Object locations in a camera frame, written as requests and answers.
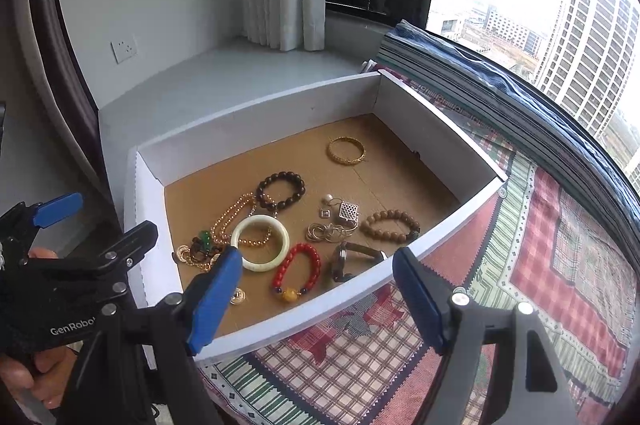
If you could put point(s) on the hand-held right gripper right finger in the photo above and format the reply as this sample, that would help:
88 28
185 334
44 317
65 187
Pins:
420 295

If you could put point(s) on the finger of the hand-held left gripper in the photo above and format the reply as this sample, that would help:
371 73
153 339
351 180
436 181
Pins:
57 207
135 240

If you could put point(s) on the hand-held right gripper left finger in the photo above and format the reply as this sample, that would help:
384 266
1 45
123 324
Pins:
215 300

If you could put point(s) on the gold coin charm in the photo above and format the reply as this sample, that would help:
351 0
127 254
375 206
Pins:
239 296

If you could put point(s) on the pale jade bangle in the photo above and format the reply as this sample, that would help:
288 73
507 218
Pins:
265 265

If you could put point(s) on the brown wide bangle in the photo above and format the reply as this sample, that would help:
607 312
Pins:
345 255

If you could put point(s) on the silver lattice cube pendant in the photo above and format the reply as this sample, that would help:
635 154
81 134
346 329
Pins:
348 211

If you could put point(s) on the silver linked rings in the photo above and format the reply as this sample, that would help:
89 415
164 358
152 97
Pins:
320 232

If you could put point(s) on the small silver square pendant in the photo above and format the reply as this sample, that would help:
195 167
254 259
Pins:
325 213

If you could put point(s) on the gold bangle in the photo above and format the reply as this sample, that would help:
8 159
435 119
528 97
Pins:
356 157

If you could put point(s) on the white cardboard box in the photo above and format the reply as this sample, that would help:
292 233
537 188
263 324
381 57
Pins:
300 105

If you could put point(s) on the person's left hand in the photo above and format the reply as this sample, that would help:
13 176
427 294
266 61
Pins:
50 370

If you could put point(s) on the dark brown curtain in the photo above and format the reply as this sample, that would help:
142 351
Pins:
60 80

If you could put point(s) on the patchwork plaid blanket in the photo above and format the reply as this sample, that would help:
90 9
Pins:
550 255

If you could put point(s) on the blue striped folded quilt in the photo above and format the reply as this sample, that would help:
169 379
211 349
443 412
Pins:
500 95

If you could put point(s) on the white wall socket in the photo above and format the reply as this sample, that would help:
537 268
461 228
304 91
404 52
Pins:
125 48

